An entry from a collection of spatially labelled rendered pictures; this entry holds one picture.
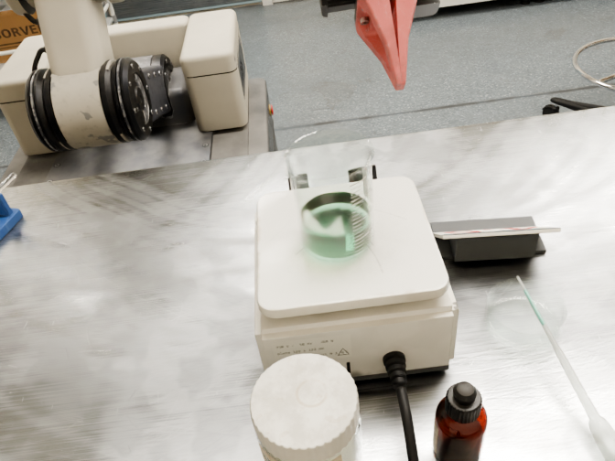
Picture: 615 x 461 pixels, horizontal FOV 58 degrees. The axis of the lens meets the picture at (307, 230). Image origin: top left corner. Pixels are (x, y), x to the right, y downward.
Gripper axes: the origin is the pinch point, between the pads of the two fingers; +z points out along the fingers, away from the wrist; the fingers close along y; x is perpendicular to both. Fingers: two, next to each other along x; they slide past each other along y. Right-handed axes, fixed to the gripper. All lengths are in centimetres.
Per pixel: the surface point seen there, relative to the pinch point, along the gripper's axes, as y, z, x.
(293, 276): -10.1, 15.0, -6.4
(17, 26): -116, -114, 161
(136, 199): -26.6, 2.8, 14.9
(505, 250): 6.8, 14.5, 3.9
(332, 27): 13, -125, 220
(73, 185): -34.5, -0.6, 17.6
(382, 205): -3.3, 10.5, -2.5
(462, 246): 3.4, 13.7, 3.6
